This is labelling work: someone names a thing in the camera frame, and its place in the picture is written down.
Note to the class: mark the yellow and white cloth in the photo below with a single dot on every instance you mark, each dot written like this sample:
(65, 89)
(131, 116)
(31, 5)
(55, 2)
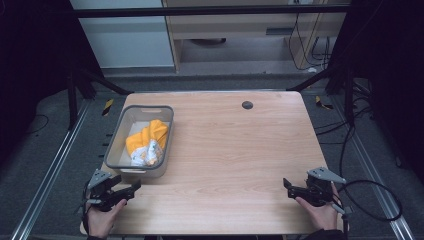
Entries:
(146, 138)

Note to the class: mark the yellow and black tape marker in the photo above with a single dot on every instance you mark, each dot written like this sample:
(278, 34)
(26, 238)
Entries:
(322, 103)
(107, 107)

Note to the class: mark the white cabinet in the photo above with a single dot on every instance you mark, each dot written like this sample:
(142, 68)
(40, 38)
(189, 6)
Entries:
(126, 40)

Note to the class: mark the light wooden desk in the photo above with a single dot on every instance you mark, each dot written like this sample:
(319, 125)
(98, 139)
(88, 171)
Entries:
(233, 28)

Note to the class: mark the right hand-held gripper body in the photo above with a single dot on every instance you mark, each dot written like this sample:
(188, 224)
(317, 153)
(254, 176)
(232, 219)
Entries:
(319, 191)

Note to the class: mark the black curtain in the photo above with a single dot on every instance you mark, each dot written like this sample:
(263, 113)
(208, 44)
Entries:
(33, 66)
(393, 66)

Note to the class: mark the aluminium floor rail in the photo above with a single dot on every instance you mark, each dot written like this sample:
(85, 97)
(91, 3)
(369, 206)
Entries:
(50, 173)
(373, 173)

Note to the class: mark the person's right hand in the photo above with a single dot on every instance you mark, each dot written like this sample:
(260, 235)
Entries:
(321, 215)

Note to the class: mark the person's left hand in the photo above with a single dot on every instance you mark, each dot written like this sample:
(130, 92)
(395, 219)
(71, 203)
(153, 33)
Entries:
(101, 221)

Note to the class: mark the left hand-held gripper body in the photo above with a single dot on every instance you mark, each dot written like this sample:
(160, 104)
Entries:
(101, 195)

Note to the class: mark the grey plastic basket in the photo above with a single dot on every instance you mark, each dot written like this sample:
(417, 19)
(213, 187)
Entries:
(116, 156)

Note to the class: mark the black metal stand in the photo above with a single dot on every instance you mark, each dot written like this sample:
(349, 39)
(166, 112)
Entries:
(346, 93)
(75, 96)

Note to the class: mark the black horizontal bar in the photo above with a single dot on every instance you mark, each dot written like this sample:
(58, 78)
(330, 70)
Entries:
(200, 11)

